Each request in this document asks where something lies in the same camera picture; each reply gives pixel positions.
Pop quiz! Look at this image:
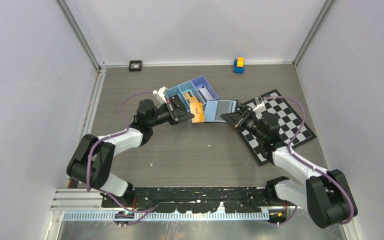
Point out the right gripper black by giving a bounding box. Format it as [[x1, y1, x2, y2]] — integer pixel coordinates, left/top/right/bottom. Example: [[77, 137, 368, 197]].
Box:
[[220, 105, 267, 142]]

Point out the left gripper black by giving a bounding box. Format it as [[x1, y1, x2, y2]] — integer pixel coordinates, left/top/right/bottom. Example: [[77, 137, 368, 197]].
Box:
[[148, 99, 194, 128]]

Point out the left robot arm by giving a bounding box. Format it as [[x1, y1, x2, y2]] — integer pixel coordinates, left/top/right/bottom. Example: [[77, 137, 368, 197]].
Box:
[[66, 99, 194, 207]]

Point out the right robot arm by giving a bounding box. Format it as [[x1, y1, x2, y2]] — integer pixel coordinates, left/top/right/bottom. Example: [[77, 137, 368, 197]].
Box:
[[221, 107, 358, 229]]

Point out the black card in tray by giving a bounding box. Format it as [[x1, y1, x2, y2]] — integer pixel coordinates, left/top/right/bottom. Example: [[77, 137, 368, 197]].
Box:
[[169, 94, 187, 110]]

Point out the orange card in tray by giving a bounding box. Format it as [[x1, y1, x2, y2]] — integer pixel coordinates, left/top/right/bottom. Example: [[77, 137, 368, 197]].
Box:
[[183, 91, 200, 104]]

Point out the white card in tray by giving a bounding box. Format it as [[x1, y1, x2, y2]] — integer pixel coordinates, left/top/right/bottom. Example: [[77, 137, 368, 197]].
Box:
[[198, 85, 215, 101]]

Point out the three-compartment blue purple tray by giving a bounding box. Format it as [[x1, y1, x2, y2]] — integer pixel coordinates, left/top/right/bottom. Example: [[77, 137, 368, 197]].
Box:
[[166, 75, 220, 111]]

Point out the blue yellow toy block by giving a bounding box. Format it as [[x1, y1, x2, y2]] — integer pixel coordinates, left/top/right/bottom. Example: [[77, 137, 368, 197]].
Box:
[[233, 57, 245, 74]]

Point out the black white checkerboard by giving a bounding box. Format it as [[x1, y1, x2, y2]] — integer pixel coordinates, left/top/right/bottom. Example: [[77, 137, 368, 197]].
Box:
[[236, 89, 317, 166]]

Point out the small black square box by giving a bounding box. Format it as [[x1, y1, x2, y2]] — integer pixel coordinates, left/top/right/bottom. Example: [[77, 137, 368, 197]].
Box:
[[128, 60, 143, 72]]

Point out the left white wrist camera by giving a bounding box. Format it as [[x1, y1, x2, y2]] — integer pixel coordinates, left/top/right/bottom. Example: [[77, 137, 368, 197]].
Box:
[[152, 86, 168, 104]]

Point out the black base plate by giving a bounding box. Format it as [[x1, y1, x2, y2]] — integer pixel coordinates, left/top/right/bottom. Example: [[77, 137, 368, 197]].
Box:
[[100, 186, 295, 214]]

